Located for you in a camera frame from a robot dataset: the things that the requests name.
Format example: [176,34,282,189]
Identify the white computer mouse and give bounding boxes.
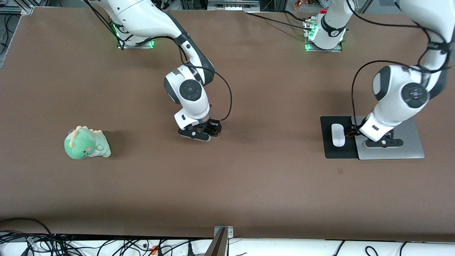
[331,123,346,147]

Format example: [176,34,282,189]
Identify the black mouse pad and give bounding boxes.
[320,116,359,159]

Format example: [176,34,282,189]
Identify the silver closed laptop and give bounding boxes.
[352,115,425,160]

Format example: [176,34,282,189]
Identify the metal rack unit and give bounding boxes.
[207,0,260,11]

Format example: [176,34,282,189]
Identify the green dinosaur plush toy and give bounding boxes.
[64,125,112,160]

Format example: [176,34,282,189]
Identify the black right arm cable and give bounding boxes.
[84,0,233,121]

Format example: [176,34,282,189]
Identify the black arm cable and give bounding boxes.
[84,0,233,121]
[346,0,452,137]

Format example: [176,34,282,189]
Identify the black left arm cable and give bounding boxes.
[346,0,452,137]

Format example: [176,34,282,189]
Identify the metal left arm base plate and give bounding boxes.
[305,20,343,53]

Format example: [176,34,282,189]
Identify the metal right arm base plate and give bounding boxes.
[117,36,154,49]

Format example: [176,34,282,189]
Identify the metal camera post bracket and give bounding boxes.
[204,226,234,256]

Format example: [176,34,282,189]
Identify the aluminium frame profile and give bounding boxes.
[0,0,35,68]

